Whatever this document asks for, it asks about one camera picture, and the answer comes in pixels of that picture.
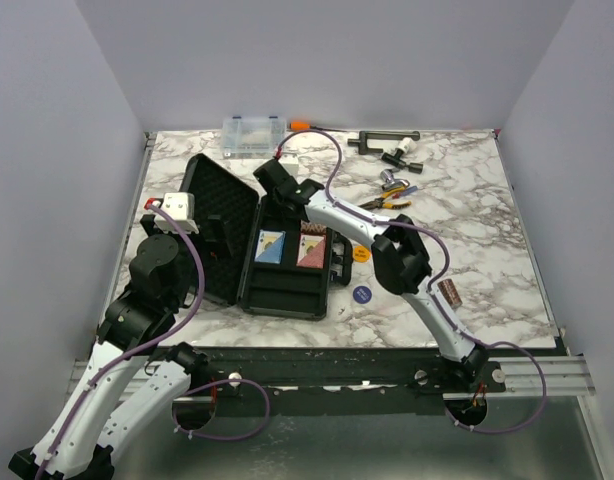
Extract yellow handled needle-nose pliers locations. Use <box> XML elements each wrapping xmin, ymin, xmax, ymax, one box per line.
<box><xmin>360</xmin><ymin>187</ymin><xmax>411</xmax><ymax>211</ymax></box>

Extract black metal clamp tool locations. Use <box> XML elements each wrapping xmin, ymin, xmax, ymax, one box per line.
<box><xmin>347</xmin><ymin>130</ymin><xmax>421</xmax><ymax>155</ymax></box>

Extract orange handled screwdriver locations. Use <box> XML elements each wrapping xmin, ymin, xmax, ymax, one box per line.
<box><xmin>288</xmin><ymin>120</ymin><xmax>346</xmax><ymax>132</ymax></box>

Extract blue playing card deck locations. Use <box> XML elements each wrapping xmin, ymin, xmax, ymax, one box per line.
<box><xmin>254</xmin><ymin>229</ymin><xmax>286</xmax><ymax>264</ymax></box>

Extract orange big blind button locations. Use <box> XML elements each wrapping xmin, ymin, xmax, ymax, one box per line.
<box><xmin>352</xmin><ymin>245</ymin><xmax>371</xmax><ymax>263</ymax></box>

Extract aluminium extrusion frame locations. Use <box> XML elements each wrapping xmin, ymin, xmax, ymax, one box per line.
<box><xmin>498</xmin><ymin>356</ymin><xmax>596</xmax><ymax>398</ymax></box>

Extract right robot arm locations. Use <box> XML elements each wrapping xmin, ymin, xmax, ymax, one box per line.
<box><xmin>254</xmin><ymin>159</ymin><xmax>488</xmax><ymax>392</ymax></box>

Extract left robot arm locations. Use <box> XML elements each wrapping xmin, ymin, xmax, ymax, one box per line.
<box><xmin>9</xmin><ymin>194</ymin><xmax>226</xmax><ymax>479</ymax></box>

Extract peach blue poker chip stack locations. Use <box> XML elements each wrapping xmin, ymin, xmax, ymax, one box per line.
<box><xmin>300</xmin><ymin>221</ymin><xmax>327</xmax><ymax>235</ymax></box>

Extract black foam-lined poker case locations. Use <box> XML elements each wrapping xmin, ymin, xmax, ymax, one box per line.
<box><xmin>180</xmin><ymin>154</ymin><xmax>353</xmax><ymax>320</ymax></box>

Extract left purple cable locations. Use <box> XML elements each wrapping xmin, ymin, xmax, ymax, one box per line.
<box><xmin>31</xmin><ymin>197</ymin><xmax>271</xmax><ymax>480</ymax></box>

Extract clear plastic organizer box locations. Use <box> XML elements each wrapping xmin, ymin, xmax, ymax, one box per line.
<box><xmin>221</xmin><ymin>116</ymin><xmax>287</xmax><ymax>159</ymax></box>

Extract red playing card deck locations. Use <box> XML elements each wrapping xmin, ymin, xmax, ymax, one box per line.
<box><xmin>296</xmin><ymin>234</ymin><xmax>326</xmax><ymax>269</ymax></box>

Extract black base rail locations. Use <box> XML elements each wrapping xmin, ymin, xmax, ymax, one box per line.
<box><xmin>86</xmin><ymin>342</ymin><xmax>508</xmax><ymax>419</ymax></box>

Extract orange black poker chip stack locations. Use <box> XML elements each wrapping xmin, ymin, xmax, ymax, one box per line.
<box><xmin>438</xmin><ymin>278</ymin><xmax>462</xmax><ymax>310</ymax></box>

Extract blue small blind button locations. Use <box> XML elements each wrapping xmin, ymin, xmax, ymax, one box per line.
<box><xmin>352</xmin><ymin>285</ymin><xmax>373</xmax><ymax>305</ymax></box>

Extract chrome metal fitting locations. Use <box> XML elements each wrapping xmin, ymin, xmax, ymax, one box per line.
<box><xmin>380</xmin><ymin>169</ymin><xmax>410</xmax><ymax>192</ymax></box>

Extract black white cylinder tool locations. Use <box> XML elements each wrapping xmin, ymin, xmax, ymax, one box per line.
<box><xmin>381</xmin><ymin>137</ymin><xmax>424</xmax><ymax>174</ymax></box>

